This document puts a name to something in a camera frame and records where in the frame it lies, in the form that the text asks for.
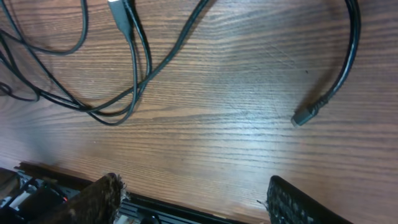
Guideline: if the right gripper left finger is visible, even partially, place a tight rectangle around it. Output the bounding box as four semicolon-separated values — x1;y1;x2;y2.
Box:
32;173;126;224

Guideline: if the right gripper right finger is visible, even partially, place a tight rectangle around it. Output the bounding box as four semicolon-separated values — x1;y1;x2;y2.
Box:
266;175;351;224

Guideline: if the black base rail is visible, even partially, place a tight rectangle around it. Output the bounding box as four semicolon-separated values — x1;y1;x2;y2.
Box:
1;163;233;224

